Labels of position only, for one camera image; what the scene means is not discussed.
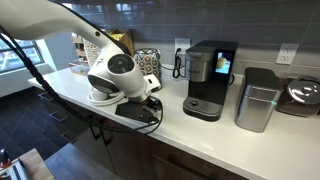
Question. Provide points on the black coffee machine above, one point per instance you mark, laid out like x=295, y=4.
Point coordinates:
x=208, y=90

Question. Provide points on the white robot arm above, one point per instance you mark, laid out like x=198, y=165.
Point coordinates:
x=113, y=66

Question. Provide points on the window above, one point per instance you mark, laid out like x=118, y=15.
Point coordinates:
x=16, y=55

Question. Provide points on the tall stack of paper cups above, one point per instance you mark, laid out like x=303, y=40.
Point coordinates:
x=90, y=50

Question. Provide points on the stainless steel canister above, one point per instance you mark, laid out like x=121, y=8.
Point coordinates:
x=256, y=103

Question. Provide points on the yellow snack box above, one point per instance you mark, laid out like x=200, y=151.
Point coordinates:
x=122, y=38

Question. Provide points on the wooden condiment organizer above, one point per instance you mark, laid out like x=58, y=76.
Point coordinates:
x=79, y=65

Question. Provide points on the white round cup tray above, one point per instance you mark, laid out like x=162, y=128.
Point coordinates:
x=100, y=103

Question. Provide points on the dark wood base cabinets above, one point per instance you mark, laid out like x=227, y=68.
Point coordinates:
x=133, y=153

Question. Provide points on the white wall outlet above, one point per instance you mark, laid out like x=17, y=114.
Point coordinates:
x=182, y=45
x=287, y=53

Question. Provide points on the light wooden table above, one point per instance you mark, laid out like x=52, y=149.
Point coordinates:
x=36, y=165

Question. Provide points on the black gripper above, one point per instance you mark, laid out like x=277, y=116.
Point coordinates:
x=136, y=110

